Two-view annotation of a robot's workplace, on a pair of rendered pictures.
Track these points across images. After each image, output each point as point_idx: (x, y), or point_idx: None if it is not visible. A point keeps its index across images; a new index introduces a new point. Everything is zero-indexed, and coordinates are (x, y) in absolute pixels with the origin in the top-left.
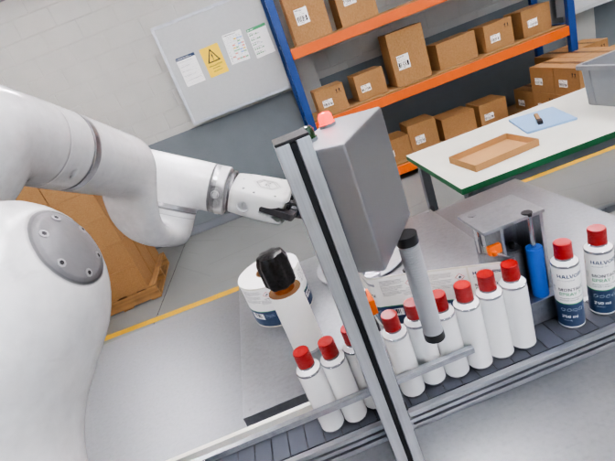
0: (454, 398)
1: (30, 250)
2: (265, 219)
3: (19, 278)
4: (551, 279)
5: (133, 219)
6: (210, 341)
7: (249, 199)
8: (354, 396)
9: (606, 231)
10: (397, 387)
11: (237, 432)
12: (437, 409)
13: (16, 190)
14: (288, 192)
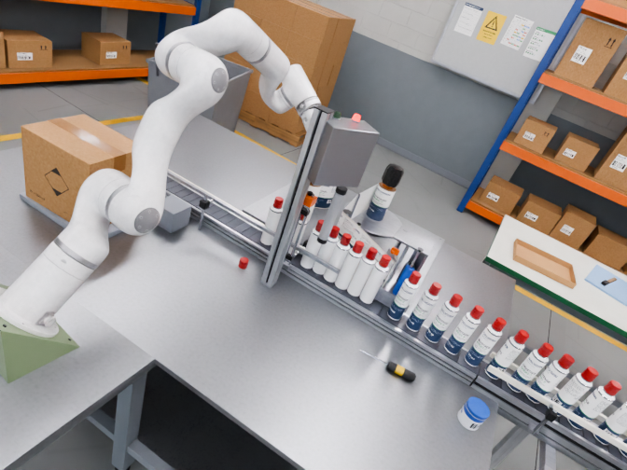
0: (313, 282)
1: (211, 75)
2: None
3: (204, 78)
4: None
5: (263, 86)
6: (271, 177)
7: (309, 120)
8: None
9: (438, 290)
10: (286, 236)
11: (234, 207)
12: (303, 279)
13: (229, 52)
14: None
